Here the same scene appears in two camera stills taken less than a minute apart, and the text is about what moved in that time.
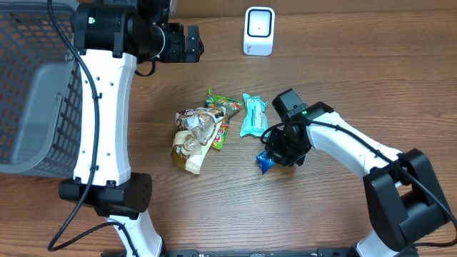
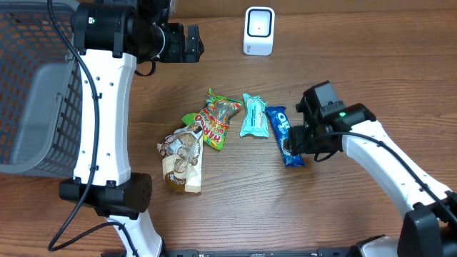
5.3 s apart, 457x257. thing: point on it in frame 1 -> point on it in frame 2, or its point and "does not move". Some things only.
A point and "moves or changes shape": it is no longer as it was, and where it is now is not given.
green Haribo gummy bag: [230, 106] does not move
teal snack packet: [255, 120] does not move
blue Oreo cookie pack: [265, 163] moves or changes shape
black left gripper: [178, 53] does not move
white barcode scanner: [258, 31] does not move
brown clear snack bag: [196, 128] -> [181, 153]
